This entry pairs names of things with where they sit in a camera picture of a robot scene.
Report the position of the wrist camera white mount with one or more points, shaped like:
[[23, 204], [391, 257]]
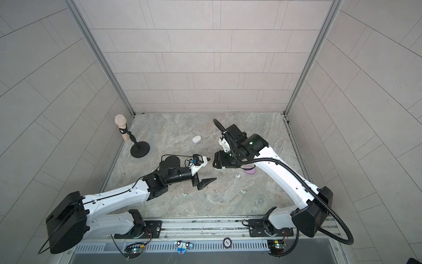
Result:
[[196, 162], [224, 144]]

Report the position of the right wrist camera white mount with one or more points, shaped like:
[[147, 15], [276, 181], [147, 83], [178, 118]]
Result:
[[224, 144]]

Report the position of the white earbud charging case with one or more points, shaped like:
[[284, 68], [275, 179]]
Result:
[[196, 139]]

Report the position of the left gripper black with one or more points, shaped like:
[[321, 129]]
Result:
[[202, 184]]

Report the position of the left green circuit board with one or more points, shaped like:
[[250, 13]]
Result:
[[133, 251]]

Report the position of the green circuit board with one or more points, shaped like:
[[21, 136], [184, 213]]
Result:
[[276, 247], [133, 251]]

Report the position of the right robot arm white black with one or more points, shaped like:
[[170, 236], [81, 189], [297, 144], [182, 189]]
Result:
[[307, 214]]

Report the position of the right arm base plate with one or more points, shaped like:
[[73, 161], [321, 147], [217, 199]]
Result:
[[257, 229]]

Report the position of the blue white small device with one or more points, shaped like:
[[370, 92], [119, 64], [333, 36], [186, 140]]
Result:
[[182, 247]]

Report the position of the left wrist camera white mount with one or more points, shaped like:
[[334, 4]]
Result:
[[196, 162]]

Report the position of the right green circuit board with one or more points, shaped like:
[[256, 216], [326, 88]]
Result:
[[276, 247]]

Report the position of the aluminium rail frame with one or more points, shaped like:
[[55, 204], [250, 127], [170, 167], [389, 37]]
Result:
[[173, 228]]

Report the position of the round black sticker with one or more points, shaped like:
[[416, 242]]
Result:
[[227, 243]]

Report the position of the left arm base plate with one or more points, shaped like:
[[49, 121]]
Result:
[[153, 228]]

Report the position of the pink earbud charging case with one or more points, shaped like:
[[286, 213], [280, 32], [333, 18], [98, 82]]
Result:
[[250, 171]]

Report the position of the beige microphone on black stand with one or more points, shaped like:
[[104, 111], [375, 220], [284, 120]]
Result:
[[139, 148]]

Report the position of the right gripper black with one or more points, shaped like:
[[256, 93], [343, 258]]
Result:
[[221, 160]]

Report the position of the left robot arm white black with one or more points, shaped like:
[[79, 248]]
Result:
[[79, 217]]

